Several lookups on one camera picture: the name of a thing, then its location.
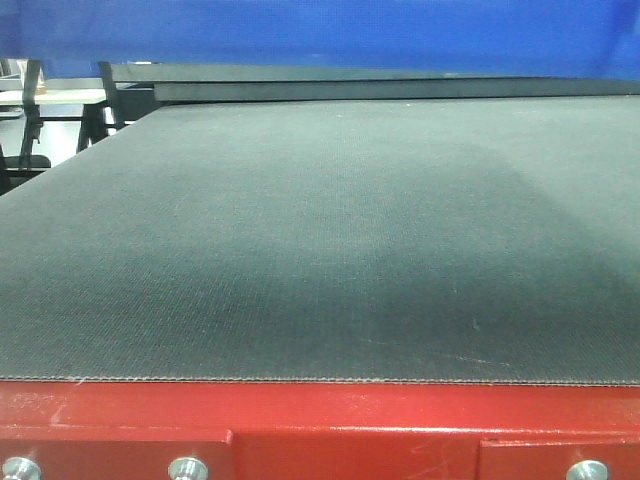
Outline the right silver bolt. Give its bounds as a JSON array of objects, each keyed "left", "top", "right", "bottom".
[{"left": 565, "top": 459, "right": 609, "bottom": 480}]

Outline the middle silver bolt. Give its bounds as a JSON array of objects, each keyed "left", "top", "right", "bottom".
[{"left": 167, "top": 456, "right": 209, "bottom": 480}]

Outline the dark green conveyor belt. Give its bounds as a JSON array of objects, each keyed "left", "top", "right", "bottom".
[{"left": 0, "top": 62, "right": 640, "bottom": 387}]

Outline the white background table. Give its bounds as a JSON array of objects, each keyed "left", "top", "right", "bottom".
[{"left": 1, "top": 75, "right": 106, "bottom": 106}]

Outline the silver bolt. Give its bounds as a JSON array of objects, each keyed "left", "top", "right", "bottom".
[
  {"left": 2, "top": 456, "right": 42, "bottom": 480},
  {"left": 167, "top": 456, "right": 209, "bottom": 480},
  {"left": 565, "top": 459, "right": 609, "bottom": 480}
]

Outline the large blue plastic bin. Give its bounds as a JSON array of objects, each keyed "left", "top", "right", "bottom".
[{"left": 1, "top": 1, "right": 639, "bottom": 80}]

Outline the left silver bolt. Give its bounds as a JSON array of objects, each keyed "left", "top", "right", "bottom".
[{"left": 2, "top": 456, "right": 42, "bottom": 480}]

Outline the red conveyor frame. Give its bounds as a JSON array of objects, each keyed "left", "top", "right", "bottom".
[{"left": 1, "top": 381, "right": 639, "bottom": 479}]

